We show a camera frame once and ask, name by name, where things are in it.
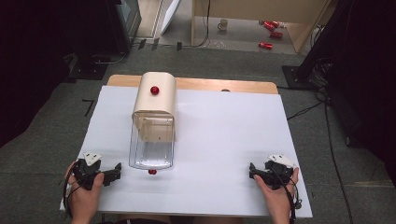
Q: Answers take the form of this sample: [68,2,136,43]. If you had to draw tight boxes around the light wooden shelf unit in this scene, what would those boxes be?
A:
[191,0,332,54]

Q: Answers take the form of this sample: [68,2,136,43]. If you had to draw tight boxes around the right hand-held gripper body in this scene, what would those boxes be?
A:
[263,153,295,191]

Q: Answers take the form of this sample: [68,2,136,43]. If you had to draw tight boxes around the clear plastic drawer, red knob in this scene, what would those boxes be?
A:
[128,111,177,175]

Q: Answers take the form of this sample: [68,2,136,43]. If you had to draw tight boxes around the white table cover sheet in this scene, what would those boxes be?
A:
[59,85,314,219]

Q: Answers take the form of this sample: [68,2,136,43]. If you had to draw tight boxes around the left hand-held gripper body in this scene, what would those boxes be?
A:
[72,151,105,191]

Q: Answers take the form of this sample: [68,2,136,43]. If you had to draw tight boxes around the cream box with red knob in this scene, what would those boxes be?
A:
[131,71,177,144]

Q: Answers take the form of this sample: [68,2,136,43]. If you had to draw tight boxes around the black floor cable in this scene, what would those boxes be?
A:
[286,55,356,224]

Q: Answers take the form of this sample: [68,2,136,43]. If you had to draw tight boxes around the dark monitor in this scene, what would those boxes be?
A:
[104,0,143,54]

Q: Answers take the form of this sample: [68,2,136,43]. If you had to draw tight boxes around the black stand base plate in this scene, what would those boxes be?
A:
[281,64,316,91]

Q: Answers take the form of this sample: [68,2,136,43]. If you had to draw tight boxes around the wooden table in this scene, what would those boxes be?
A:
[106,74,279,95]

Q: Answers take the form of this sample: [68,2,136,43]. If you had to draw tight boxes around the person's right hand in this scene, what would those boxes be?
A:
[252,166,300,224]

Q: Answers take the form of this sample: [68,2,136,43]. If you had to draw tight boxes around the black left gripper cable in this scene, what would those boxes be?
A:
[63,164,78,219]

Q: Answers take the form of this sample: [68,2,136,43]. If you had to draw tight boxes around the white panel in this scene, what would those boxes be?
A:
[160,0,182,36]

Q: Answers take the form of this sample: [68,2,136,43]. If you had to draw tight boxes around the person's left hand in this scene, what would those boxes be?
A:
[64,161,106,224]

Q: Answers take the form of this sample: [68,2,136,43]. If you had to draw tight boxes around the black hanging cable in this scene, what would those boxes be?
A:
[181,0,212,49]

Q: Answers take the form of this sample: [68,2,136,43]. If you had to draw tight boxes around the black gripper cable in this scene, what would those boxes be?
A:
[63,164,78,219]
[270,167,303,224]

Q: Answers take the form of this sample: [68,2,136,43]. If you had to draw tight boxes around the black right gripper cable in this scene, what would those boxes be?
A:
[270,167,303,224]

